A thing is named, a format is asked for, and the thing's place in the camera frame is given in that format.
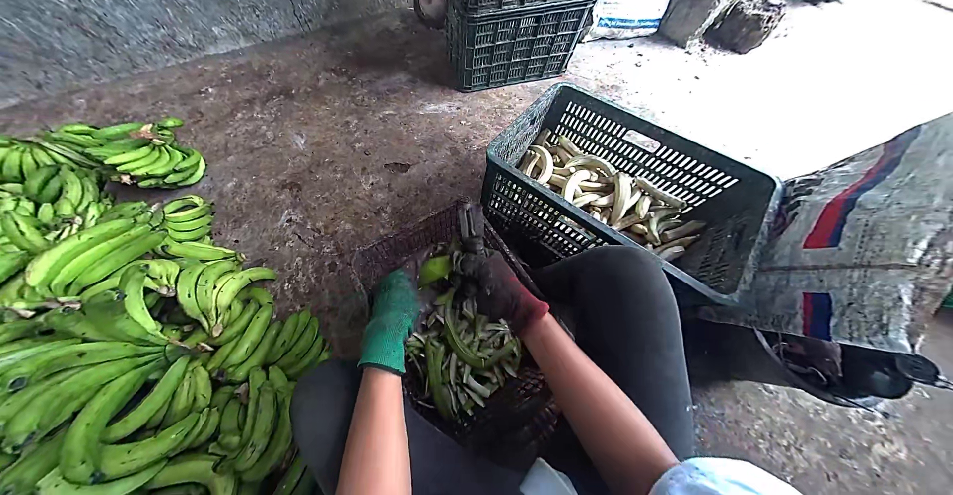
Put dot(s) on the person's left hand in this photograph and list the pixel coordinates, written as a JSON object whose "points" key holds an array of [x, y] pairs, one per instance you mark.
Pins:
{"points": [[391, 320]]}

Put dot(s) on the person's right hand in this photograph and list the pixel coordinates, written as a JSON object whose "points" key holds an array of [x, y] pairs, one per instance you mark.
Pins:
{"points": [[510, 294]]}

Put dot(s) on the person's right fingers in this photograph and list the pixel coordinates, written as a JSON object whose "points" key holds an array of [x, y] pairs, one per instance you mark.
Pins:
{"points": [[488, 280]]}

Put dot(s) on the person's left fingers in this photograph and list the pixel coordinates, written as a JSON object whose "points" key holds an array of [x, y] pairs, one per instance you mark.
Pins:
{"points": [[425, 295]]}

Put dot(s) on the green banana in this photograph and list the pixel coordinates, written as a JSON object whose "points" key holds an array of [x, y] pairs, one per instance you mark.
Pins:
{"points": [[435, 271]]}

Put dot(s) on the dark stick-shaped tool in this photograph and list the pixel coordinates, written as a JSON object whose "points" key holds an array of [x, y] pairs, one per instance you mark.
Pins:
{"points": [[470, 231]]}

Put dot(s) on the person's left forearm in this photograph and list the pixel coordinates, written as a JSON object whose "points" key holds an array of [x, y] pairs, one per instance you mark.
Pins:
{"points": [[378, 435]]}

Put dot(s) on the person's right forearm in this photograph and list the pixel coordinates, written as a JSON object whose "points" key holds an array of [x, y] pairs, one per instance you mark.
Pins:
{"points": [[588, 398]]}

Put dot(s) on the dark reddish plastic crate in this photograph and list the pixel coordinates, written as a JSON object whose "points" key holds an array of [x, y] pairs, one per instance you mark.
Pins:
{"points": [[394, 240]]}

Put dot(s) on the pile of banana peels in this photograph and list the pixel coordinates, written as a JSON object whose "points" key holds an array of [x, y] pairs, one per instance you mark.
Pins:
{"points": [[469, 353]]}

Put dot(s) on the dark green plastic crate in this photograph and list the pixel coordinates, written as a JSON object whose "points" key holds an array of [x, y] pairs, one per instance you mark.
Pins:
{"points": [[521, 201]]}

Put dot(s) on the pile of peeled bananas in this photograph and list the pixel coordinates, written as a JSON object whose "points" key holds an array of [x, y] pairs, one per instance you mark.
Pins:
{"points": [[622, 195]]}

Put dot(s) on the round brown object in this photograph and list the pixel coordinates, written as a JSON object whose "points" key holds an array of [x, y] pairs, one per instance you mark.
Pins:
{"points": [[430, 7]]}

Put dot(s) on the pile of unpeeled green bananas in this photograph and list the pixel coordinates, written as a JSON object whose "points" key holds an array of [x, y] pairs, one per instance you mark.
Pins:
{"points": [[119, 331]]}

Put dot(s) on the white sack with blue stripe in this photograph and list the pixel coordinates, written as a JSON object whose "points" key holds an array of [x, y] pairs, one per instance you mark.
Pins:
{"points": [[633, 3]]}

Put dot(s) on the dark rough block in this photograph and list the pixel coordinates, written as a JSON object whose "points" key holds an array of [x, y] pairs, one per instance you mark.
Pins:
{"points": [[747, 22]]}

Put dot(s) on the grey sheet with red-blue stripes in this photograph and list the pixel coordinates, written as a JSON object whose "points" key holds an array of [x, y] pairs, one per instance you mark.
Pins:
{"points": [[871, 242]]}

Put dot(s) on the black sandal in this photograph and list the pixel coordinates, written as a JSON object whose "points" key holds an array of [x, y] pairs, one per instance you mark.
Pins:
{"points": [[867, 372]]}

